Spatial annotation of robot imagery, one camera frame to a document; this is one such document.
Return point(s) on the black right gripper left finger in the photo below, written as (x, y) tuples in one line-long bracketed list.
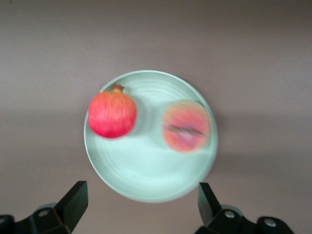
[(73, 202)]

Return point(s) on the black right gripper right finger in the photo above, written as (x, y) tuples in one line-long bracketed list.
[(207, 204)]

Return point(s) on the peach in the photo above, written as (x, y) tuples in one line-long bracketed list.
[(186, 126)]

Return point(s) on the red pomegranate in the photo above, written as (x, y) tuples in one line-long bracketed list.
[(112, 114)]

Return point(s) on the pale green round plate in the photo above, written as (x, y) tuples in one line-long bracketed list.
[(146, 168)]

